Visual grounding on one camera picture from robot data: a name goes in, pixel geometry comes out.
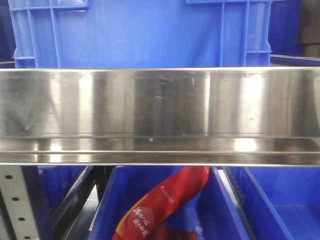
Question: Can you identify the blue lower bin centre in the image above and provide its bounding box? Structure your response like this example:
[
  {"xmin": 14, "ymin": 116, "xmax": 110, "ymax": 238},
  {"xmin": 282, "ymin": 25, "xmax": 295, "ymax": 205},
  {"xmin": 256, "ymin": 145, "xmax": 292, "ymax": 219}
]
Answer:
[{"xmin": 88, "ymin": 166, "xmax": 249, "ymax": 240}]

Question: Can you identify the blue lower bin right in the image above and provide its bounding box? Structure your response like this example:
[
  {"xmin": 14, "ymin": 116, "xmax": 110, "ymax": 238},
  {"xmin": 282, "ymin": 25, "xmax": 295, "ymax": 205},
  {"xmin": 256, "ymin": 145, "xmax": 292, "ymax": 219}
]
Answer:
[{"xmin": 227, "ymin": 167, "xmax": 320, "ymax": 240}]

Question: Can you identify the large blue plastic bin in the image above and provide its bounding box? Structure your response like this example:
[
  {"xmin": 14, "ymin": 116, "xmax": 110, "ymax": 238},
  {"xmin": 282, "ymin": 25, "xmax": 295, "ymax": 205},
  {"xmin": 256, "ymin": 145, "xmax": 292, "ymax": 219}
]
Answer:
[{"xmin": 8, "ymin": 0, "xmax": 272, "ymax": 68}]

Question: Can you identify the red snack bag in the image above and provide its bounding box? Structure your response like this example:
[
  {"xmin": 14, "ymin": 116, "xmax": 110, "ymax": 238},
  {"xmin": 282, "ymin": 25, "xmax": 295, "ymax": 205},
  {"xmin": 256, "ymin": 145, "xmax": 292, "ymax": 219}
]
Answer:
[{"xmin": 112, "ymin": 166, "xmax": 210, "ymax": 240}]

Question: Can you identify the stainless steel shelf rail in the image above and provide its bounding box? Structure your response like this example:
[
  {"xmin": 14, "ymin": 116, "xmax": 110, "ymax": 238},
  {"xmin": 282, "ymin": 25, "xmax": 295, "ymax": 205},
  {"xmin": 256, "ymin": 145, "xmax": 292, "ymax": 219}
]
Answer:
[{"xmin": 0, "ymin": 67, "xmax": 320, "ymax": 166}]

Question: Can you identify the perforated steel rack post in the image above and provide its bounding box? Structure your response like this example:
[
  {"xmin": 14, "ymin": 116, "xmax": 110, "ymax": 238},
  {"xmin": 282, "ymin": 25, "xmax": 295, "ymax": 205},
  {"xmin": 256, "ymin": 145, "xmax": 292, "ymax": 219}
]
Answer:
[{"xmin": 0, "ymin": 165, "xmax": 40, "ymax": 240}]

